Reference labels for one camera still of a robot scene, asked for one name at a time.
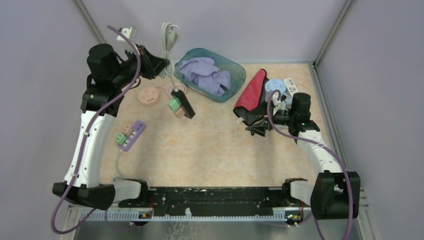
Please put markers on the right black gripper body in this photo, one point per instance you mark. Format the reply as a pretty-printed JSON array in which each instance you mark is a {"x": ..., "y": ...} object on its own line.
[{"x": 283, "y": 118}]

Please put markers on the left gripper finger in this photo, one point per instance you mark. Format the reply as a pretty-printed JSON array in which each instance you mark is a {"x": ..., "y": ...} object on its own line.
[
  {"x": 151, "y": 72},
  {"x": 150, "y": 60}
]

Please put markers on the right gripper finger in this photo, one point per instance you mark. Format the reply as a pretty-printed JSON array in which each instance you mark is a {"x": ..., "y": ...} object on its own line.
[
  {"x": 258, "y": 125},
  {"x": 257, "y": 130}
]

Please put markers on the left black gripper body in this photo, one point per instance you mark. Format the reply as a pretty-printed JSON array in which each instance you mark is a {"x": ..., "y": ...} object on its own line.
[{"x": 130, "y": 66}]

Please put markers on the pink round power socket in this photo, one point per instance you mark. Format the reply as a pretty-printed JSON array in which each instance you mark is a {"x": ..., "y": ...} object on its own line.
[{"x": 148, "y": 96}]

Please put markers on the white power strip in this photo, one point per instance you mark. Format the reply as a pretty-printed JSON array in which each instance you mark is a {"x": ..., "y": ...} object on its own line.
[{"x": 291, "y": 87}]

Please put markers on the blue round power socket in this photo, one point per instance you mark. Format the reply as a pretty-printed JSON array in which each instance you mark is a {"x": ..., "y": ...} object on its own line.
[{"x": 275, "y": 84}]

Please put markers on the green plug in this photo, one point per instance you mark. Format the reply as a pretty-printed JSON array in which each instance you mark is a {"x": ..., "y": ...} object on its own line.
[
  {"x": 121, "y": 139},
  {"x": 174, "y": 104}
]

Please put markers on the pink plug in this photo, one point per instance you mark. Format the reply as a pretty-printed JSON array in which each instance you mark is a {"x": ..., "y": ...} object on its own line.
[
  {"x": 179, "y": 113},
  {"x": 128, "y": 130}
]

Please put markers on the purple power strip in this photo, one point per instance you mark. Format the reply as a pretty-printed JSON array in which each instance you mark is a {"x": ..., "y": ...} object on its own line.
[{"x": 138, "y": 128}]

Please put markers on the black power strip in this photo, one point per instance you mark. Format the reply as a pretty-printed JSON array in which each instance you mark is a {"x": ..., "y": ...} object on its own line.
[{"x": 187, "y": 107}]

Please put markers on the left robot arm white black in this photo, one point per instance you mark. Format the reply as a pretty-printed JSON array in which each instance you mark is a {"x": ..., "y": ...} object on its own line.
[{"x": 109, "y": 79}]

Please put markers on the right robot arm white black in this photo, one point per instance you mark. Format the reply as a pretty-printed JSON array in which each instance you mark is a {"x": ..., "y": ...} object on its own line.
[{"x": 336, "y": 191}]

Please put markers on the red and grey cloth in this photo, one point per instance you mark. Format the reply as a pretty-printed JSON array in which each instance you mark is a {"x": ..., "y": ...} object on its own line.
[{"x": 251, "y": 105}]

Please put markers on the purple cloth in basin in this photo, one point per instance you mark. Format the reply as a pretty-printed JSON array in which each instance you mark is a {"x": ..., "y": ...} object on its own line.
[{"x": 202, "y": 72}]

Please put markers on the teal plastic basin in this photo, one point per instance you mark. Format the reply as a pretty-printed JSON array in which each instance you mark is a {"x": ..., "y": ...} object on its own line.
[{"x": 238, "y": 73}]

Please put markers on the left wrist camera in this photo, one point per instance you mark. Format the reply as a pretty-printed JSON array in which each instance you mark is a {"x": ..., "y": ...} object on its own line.
[{"x": 129, "y": 32}]

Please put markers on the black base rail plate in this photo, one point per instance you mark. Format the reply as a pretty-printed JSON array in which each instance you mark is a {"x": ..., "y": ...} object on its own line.
[{"x": 213, "y": 201}]

